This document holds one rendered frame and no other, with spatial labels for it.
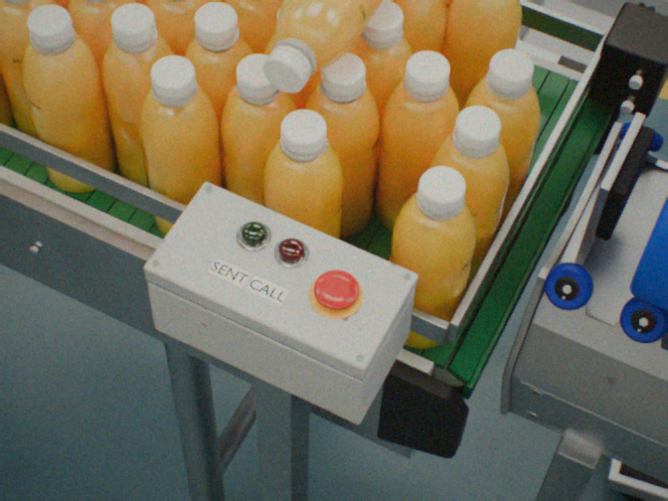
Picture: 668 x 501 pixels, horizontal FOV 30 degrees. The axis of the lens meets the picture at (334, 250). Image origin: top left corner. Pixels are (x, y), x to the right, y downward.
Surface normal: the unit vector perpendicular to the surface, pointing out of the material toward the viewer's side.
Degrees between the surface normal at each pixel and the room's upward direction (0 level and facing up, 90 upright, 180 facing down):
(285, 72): 91
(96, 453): 0
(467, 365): 30
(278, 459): 90
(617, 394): 70
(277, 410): 90
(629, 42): 0
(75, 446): 0
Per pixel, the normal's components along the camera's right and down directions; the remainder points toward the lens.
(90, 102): 0.82, 0.49
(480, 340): 0.47, -0.29
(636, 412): -0.42, 0.50
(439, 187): 0.03, -0.56
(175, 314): -0.46, 0.73
